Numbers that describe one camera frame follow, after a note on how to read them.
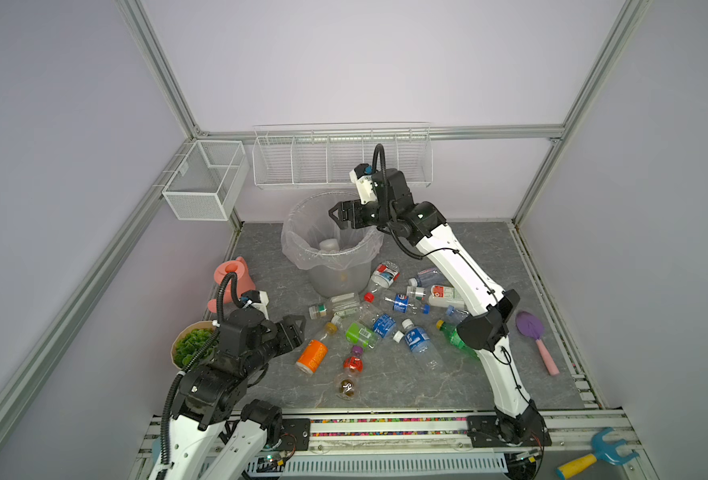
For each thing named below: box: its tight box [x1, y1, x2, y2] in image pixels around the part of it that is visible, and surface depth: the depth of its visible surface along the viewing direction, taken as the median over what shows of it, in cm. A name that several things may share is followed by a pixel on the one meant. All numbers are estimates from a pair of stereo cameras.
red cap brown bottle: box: [336, 356, 364, 400], surface depth 82 cm
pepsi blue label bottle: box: [392, 294, 410, 313], surface depth 93 cm
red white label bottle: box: [364, 261, 401, 303], surface depth 103 cm
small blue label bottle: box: [372, 314, 397, 338], surface depth 89 cm
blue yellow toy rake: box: [556, 427, 640, 479], surface depth 71 cm
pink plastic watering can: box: [208, 257, 256, 313], surface depth 95 cm
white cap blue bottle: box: [402, 318, 444, 372], surface depth 86 cm
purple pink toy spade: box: [516, 310, 559, 376], surface depth 92 cm
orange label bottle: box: [296, 339, 329, 375], surface depth 84 cm
